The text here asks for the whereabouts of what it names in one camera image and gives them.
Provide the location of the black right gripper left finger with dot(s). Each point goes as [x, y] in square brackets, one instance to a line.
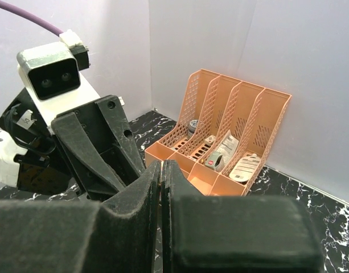
[117, 235]

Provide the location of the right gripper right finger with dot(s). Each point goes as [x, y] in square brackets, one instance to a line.
[233, 233]

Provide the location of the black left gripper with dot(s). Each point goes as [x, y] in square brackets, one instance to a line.
[92, 132]

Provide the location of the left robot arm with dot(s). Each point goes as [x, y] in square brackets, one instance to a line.
[29, 156]

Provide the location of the white product packet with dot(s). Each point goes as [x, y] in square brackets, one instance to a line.
[223, 153]

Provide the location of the oval white blister pack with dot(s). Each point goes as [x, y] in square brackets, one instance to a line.
[245, 168]

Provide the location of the grey round tin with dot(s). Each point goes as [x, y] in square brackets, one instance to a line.
[192, 125]

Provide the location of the small white card box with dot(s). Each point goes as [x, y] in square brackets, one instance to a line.
[210, 140]

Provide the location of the orange plastic desk organizer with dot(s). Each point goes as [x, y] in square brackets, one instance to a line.
[251, 112]

